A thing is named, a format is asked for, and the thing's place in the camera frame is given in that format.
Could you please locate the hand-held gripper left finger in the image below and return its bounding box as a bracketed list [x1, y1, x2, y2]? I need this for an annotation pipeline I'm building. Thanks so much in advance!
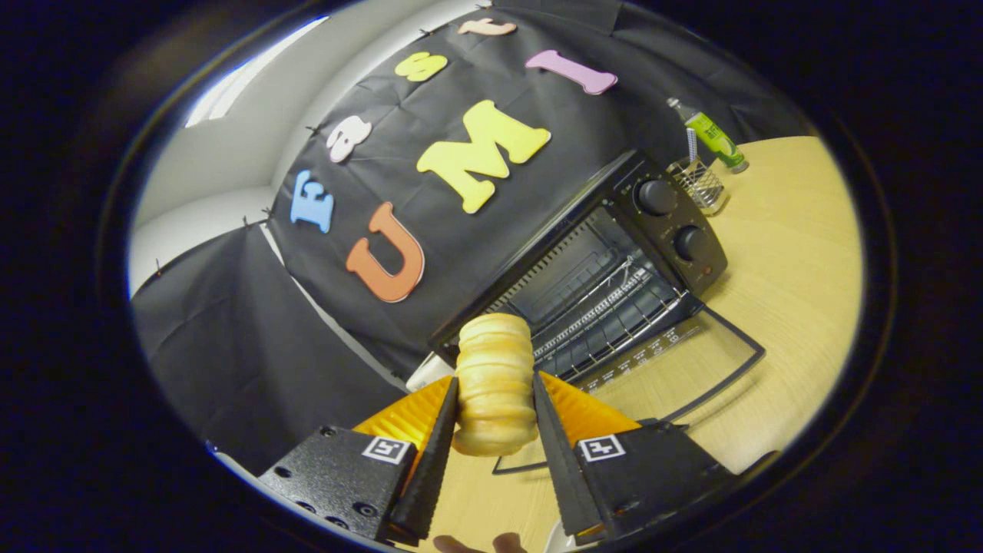
[257, 375, 462, 548]

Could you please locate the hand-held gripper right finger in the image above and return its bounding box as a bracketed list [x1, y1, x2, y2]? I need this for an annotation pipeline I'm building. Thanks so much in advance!
[531, 370, 738, 548]

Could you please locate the golden ridged bread roll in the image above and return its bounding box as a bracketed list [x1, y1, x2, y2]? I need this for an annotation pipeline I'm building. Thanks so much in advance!
[451, 313, 538, 458]

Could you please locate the black toaster oven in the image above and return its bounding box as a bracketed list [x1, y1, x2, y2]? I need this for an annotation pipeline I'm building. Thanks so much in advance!
[428, 148, 766, 475]

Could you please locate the white pop-up toaster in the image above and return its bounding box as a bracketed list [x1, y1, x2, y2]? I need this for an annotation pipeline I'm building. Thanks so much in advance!
[405, 355, 455, 392]

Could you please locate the green label drink bottle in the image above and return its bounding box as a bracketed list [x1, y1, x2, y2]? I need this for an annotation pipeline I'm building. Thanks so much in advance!
[667, 97, 750, 174]

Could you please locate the ceiling light panel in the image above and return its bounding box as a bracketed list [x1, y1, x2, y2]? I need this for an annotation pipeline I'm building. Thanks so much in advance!
[184, 15, 331, 129]

